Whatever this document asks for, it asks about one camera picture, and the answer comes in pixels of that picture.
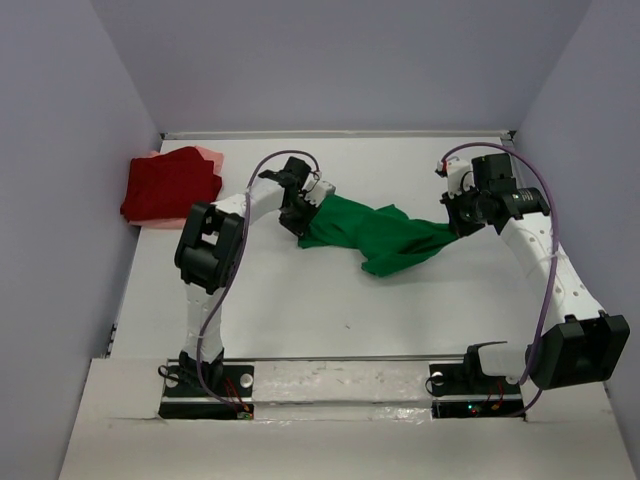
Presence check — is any green t shirt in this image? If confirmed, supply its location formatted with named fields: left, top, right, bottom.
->
left=298, top=195, right=457, bottom=278

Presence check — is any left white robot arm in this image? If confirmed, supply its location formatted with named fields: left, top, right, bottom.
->
left=174, top=150, right=335, bottom=395

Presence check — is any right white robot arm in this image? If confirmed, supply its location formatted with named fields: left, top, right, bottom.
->
left=436, top=151, right=630, bottom=392

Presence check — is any pink folded t shirt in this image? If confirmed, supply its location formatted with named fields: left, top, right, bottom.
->
left=131, top=146, right=224, bottom=230

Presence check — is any red folded t shirt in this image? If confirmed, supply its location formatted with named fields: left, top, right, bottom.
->
left=120, top=146, right=223, bottom=224

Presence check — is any white front platform board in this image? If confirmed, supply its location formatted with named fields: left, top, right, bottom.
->
left=61, top=359, right=634, bottom=479

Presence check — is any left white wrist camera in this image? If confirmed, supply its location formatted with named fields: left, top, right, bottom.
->
left=303, top=178, right=336, bottom=207

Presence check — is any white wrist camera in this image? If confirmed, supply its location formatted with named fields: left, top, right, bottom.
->
left=303, top=178, right=336, bottom=207
left=436, top=156, right=475, bottom=199

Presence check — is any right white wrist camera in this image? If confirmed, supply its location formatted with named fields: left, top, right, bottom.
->
left=436, top=156, right=475, bottom=199

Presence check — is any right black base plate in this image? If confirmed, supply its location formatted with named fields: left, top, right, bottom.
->
left=425, top=363, right=524, bottom=419

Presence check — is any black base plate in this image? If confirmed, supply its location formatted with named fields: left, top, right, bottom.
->
left=157, top=363, right=255, bottom=421
left=425, top=363, right=524, bottom=419

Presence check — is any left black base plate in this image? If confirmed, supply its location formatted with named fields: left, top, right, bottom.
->
left=157, top=363, right=255, bottom=421

